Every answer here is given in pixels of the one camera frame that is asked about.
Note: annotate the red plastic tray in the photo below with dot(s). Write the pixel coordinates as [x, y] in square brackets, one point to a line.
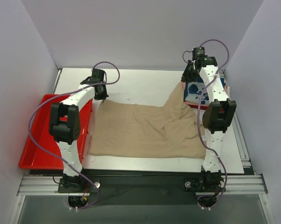
[35, 158]

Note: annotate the aluminium frame rail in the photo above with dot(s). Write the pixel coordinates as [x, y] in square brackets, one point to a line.
[45, 185]

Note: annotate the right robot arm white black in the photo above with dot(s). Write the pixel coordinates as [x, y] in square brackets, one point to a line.
[202, 83]

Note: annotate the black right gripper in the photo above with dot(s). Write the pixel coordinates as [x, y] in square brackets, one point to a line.
[188, 75]

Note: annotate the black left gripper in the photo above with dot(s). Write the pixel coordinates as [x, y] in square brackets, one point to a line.
[101, 92]

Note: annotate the folded pink t-shirt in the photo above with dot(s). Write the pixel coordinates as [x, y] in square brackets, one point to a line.
[225, 89]

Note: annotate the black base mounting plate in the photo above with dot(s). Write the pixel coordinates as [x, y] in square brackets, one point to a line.
[206, 198]

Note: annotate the beige t-shirt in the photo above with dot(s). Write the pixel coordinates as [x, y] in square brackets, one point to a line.
[145, 131]

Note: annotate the folded blue printed t-shirt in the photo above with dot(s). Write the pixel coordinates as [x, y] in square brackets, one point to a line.
[196, 93]

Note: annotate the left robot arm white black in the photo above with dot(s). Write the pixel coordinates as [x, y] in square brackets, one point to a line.
[65, 124]

